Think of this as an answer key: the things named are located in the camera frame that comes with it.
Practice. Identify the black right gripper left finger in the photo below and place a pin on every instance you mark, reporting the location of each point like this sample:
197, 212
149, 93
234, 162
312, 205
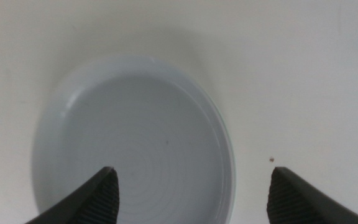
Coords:
95, 202

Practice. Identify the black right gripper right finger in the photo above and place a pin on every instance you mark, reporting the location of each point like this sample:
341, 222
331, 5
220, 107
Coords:
294, 202

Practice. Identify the grey shallow bowl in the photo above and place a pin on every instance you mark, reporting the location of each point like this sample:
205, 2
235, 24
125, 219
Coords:
141, 137

